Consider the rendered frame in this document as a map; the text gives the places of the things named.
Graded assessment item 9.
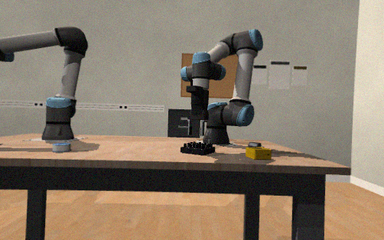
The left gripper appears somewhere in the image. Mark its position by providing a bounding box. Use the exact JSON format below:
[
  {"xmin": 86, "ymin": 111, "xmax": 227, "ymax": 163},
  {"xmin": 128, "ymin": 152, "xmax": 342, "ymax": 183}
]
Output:
[{"xmin": 186, "ymin": 78, "xmax": 210, "ymax": 136}]

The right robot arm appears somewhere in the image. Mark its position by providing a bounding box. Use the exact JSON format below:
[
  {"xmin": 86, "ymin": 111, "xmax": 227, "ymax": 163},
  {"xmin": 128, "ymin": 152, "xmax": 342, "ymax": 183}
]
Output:
[{"xmin": 0, "ymin": 27, "xmax": 88, "ymax": 141}]

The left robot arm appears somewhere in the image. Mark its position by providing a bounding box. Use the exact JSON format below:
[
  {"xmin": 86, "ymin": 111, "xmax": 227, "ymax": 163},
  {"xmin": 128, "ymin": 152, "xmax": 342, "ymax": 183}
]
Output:
[{"xmin": 181, "ymin": 29, "xmax": 263, "ymax": 144}]

